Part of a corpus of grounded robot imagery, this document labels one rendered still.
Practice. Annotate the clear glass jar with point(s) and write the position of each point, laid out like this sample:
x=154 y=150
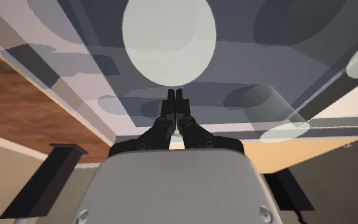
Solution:
x=324 y=30
x=170 y=42
x=176 y=139
x=272 y=117

